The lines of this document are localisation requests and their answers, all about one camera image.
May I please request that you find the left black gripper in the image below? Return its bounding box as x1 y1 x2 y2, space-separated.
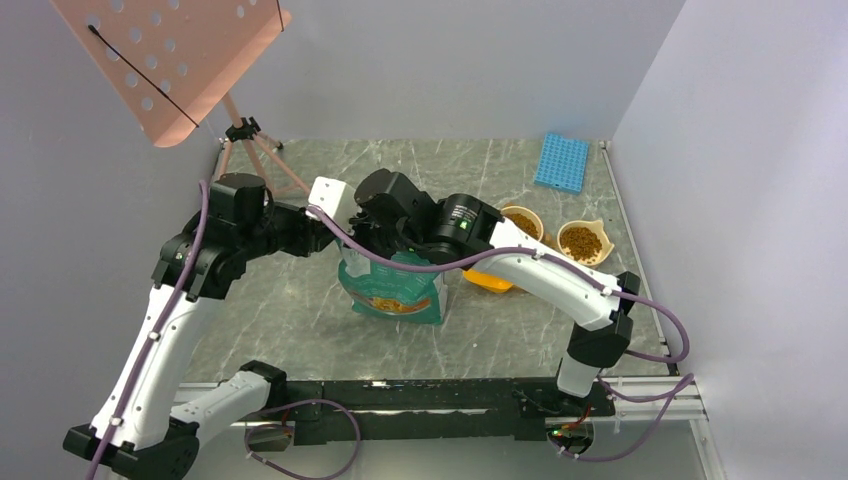
239 200 338 261

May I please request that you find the green dog food bag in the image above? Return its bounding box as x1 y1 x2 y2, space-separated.
337 242 448 325

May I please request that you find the orange plastic scoop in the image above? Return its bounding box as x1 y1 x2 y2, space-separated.
463 269 513 294

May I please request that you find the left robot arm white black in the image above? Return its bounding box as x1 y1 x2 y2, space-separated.
62 174 334 479

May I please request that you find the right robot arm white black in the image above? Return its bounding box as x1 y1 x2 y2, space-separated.
339 169 641 416

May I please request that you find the cream pet bowl left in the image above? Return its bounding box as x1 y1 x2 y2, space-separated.
501 204 545 241

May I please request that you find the cream pet bowl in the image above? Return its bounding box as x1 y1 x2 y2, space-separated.
501 204 545 241
555 219 615 267

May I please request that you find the cream pet bowl right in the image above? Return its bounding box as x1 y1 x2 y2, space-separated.
555 219 615 267

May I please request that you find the blue perforated tray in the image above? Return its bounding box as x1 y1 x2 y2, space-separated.
534 133 590 195

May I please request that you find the pink perforated music stand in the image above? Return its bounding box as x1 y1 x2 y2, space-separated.
52 0 310 193

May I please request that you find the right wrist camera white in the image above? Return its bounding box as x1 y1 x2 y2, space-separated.
307 176 360 231

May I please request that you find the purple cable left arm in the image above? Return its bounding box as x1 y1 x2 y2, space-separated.
83 178 212 480

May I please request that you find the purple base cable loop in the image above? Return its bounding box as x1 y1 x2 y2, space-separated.
243 398 362 480

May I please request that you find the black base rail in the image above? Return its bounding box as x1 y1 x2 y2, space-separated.
244 377 616 446

